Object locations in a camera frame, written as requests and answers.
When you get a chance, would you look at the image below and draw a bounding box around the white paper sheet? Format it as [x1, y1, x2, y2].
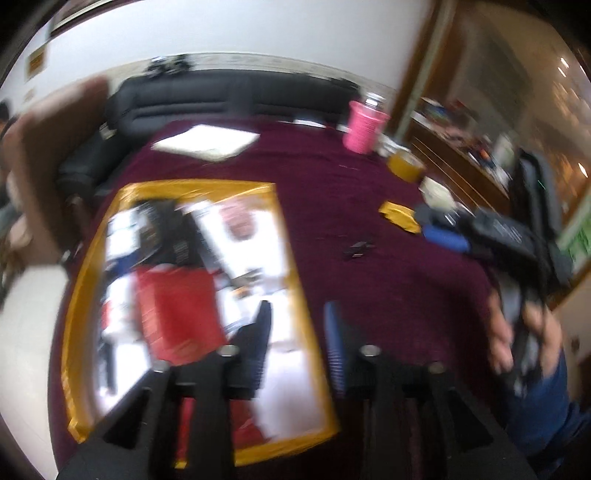
[151, 124, 259, 163]

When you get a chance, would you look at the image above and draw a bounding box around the yellow tape roll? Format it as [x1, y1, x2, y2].
[387, 150, 426, 183]

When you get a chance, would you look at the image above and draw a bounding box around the yellow foil snack packet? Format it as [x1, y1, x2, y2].
[379, 201, 422, 235]

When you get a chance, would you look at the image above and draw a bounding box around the black device on headboard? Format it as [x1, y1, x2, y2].
[144, 54, 192, 78]

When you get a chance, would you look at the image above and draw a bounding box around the wooden cabinet shelf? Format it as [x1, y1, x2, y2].
[392, 0, 591, 305]

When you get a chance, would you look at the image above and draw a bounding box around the right hand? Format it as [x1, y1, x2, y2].
[486, 292, 565, 375]

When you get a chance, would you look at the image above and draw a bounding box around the brown armchair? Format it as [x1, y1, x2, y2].
[2, 75, 109, 265]

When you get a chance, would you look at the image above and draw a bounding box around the white carton box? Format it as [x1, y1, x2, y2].
[419, 177, 456, 211]

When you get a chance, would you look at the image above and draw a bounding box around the black leather headboard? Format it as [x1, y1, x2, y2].
[56, 69, 361, 200]

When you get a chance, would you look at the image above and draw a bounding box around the pink knitted bottle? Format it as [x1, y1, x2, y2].
[342, 92, 390, 155]

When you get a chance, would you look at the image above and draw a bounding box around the small black clip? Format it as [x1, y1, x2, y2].
[342, 240, 375, 260]

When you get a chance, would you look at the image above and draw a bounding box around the golden tray box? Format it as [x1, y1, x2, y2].
[61, 179, 339, 466]

